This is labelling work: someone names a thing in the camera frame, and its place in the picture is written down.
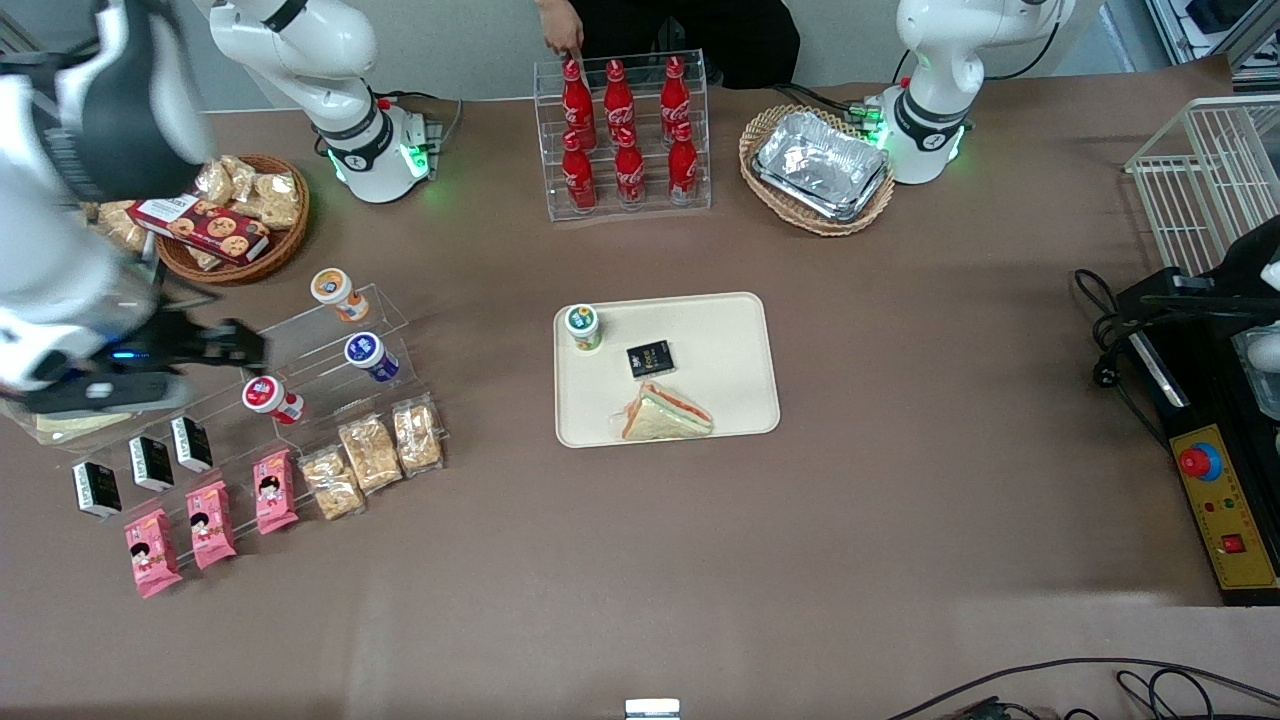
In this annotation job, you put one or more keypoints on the cream plastic tray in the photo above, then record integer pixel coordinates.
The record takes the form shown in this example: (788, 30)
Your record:
(720, 340)

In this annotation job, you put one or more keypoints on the bystander forearm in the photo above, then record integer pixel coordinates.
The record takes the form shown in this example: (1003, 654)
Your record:
(552, 8)

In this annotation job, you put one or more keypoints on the green gum bottle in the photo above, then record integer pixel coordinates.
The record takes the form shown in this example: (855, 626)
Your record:
(584, 326)

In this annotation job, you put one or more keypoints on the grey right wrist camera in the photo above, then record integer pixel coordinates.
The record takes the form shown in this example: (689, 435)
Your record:
(100, 393)

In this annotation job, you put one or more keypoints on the bystander hand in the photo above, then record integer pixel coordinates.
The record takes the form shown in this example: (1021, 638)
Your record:
(565, 35)

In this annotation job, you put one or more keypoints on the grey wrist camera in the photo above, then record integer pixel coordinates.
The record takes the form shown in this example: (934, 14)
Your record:
(100, 393)
(1265, 375)

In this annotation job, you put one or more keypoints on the light wicker basket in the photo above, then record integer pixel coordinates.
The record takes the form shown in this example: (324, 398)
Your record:
(760, 135)

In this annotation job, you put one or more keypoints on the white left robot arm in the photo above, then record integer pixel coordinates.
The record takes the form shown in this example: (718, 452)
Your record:
(935, 110)

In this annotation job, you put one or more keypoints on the pink snack pack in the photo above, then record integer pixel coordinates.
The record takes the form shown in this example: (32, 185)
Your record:
(152, 553)
(275, 491)
(211, 525)

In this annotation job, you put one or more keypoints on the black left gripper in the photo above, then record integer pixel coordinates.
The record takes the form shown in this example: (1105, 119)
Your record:
(1243, 271)

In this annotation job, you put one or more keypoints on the brown wicker basket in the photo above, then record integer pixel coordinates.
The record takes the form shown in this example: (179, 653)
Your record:
(285, 245)

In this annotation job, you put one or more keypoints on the blue gum bottle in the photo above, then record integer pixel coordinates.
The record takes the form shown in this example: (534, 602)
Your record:
(367, 352)

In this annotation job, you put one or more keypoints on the red cookie box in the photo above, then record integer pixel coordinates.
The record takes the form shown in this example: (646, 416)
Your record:
(205, 228)

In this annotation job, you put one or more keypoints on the red cola bottle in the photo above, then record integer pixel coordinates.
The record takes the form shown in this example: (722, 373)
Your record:
(619, 98)
(675, 95)
(683, 165)
(577, 100)
(579, 175)
(629, 170)

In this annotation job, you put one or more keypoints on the metal equipment shelf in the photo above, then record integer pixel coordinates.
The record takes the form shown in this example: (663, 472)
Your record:
(1215, 40)

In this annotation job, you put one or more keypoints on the clear acrylic bottle rack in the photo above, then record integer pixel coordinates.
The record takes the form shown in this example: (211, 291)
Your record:
(545, 150)

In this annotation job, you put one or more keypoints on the stacked foil containers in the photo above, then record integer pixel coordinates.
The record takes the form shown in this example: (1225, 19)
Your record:
(820, 165)

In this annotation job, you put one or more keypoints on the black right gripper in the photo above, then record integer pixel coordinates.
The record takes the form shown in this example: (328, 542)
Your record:
(176, 340)

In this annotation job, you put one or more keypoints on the red gum bottle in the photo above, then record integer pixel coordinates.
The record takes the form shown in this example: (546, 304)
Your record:
(265, 394)

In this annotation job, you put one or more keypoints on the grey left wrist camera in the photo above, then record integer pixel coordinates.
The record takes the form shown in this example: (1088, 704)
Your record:
(1265, 375)

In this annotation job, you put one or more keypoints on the black chocolate pack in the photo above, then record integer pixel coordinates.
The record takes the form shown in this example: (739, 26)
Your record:
(650, 359)

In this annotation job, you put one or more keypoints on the wrapped triangle sandwich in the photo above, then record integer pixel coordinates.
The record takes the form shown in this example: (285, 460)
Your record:
(665, 415)
(75, 424)

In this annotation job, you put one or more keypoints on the clear cracker pack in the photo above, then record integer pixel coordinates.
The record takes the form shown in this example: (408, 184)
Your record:
(417, 436)
(332, 484)
(370, 454)

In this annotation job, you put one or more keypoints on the small silver device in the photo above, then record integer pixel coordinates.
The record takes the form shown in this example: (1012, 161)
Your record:
(652, 709)

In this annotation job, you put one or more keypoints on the small black box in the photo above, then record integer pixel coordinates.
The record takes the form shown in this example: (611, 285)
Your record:
(97, 489)
(152, 463)
(192, 444)

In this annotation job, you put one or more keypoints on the yellow black control box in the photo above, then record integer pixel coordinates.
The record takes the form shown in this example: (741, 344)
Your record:
(1225, 500)

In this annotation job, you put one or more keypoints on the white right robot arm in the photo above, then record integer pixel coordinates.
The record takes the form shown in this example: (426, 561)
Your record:
(60, 250)

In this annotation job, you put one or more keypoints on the clear acrylic stepped stand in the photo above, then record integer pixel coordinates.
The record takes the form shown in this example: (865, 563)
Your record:
(315, 345)

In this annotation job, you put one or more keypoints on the orange gum bottle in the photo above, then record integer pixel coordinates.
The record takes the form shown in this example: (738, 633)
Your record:
(332, 288)

